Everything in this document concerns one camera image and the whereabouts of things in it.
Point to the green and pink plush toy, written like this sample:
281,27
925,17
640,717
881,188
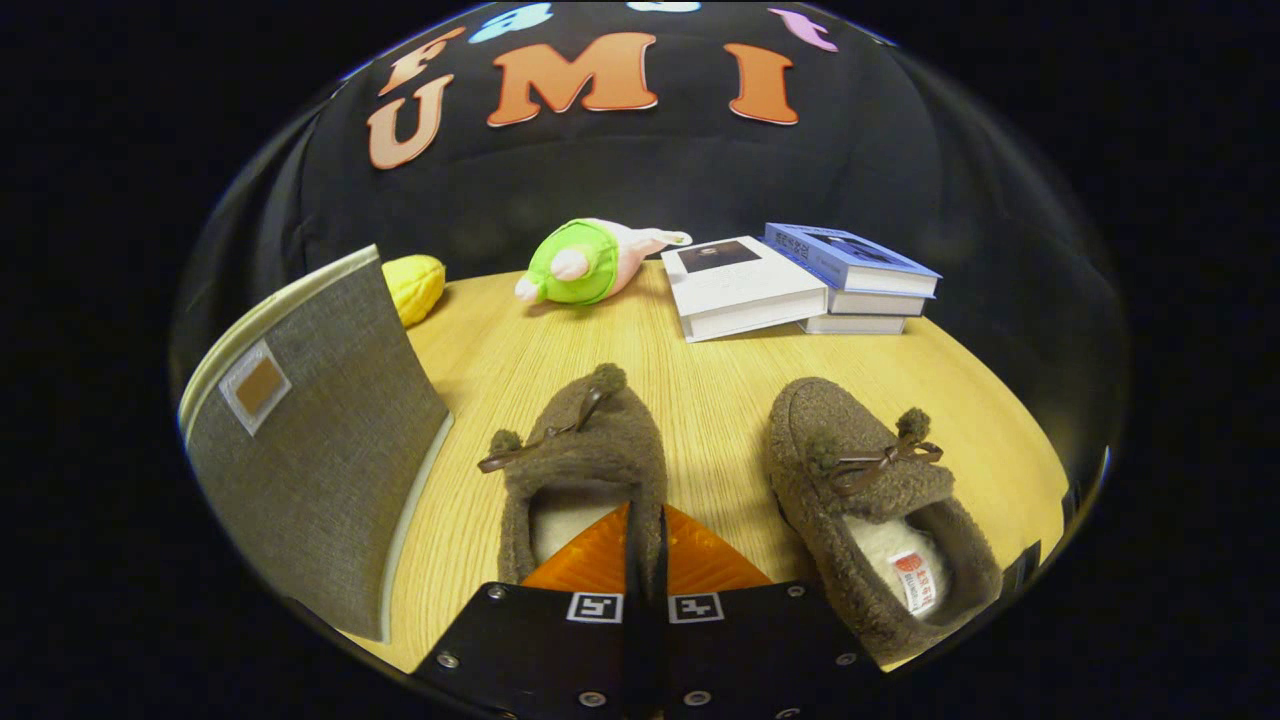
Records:
580,265

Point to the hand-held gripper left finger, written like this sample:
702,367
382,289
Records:
540,650

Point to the grey fabric storage box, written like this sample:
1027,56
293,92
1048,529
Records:
330,450

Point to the blue cover book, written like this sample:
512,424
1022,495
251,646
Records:
850,260

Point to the yellow plush toy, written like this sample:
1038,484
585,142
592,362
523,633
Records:
415,285

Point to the brown fuzzy slipper shoe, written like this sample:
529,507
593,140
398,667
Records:
590,440
830,440

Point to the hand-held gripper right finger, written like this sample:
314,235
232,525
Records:
760,650

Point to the plain white book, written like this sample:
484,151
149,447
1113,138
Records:
875,302
855,324

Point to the white book with dark photo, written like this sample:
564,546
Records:
740,290

